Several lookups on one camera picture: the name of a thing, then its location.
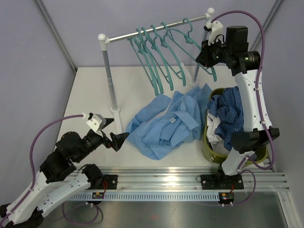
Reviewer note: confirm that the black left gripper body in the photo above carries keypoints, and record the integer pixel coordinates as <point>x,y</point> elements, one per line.
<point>92,143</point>

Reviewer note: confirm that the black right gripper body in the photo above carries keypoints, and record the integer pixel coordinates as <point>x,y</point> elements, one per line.
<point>215,52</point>

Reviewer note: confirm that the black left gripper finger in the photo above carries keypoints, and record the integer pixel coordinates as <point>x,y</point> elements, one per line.
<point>117,140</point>
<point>105,122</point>

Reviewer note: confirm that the teal hanger of blue shirt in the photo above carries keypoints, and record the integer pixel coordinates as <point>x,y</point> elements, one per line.
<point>188,40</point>

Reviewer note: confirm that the light blue shirt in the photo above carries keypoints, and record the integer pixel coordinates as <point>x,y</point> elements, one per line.
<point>168,122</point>

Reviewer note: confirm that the teal hanger of checked shirt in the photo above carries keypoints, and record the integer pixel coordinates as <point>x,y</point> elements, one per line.
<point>179,74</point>

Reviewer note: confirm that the dark blue checked shirt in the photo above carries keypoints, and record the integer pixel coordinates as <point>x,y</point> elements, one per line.
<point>228,108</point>

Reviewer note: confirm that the teal hanger of plaid shirt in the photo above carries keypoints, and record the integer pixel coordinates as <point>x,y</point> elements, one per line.
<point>154,70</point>

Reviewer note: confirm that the teal hanger of grey shirt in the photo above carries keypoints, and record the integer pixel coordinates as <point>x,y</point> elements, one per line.
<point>144,60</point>

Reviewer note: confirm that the teal hanger of white shirt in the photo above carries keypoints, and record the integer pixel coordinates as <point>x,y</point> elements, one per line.
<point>155,47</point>

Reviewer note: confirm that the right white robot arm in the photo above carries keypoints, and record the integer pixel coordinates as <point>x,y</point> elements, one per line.
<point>231,49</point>

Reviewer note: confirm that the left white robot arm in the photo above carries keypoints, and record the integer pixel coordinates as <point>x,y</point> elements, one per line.
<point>48,190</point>

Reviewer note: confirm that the metal clothes rack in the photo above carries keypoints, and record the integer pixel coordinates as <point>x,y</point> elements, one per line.
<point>105,41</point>

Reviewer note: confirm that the green laundry basket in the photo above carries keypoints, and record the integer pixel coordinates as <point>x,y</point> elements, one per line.
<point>259,156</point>

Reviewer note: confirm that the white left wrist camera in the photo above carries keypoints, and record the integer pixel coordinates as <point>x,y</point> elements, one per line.
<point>95,121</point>

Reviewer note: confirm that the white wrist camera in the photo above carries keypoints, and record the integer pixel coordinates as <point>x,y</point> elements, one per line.
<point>216,29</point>
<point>95,121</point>

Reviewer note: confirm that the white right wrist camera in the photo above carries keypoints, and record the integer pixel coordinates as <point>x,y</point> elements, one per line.
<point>216,29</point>

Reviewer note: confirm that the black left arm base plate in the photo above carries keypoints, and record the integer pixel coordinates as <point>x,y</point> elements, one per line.
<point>109,181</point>

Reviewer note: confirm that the white slotted cable duct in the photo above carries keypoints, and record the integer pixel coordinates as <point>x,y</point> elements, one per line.
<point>147,196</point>

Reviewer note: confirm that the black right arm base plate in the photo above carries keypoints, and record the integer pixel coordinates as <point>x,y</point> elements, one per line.
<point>217,182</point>

